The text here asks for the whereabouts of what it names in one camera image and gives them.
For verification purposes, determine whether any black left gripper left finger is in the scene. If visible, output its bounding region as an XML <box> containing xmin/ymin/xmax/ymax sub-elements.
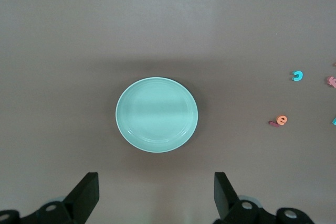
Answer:
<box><xmin>0</xmin><ymin>172</ymin><xmax>100</xmax><ymax>224</ymax></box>

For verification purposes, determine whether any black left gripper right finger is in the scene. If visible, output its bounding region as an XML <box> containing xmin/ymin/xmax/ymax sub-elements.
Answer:
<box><xmin>214</xmin><ymin>171</ymin><xmax>314</xmax><ymax>224</ymax></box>

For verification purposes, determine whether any teal letter c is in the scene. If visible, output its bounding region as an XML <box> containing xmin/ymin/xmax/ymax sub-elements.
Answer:
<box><xmin>291</xmin><ymin>70</ymin><xmax>304</xmax><ymax>82</ymax></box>

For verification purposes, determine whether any green round plate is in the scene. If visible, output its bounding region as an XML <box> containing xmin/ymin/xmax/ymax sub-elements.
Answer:
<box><xmin>115</xmin><ymin>77</ymin><xmax>200</xmax><ymax>153</ymax></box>

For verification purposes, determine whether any brown table cover sheet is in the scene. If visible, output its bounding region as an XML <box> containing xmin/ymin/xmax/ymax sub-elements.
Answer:
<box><xmin>0</xmin><ymin>0</ymin><xmax>336</xmax><ymax>224</ymax></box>

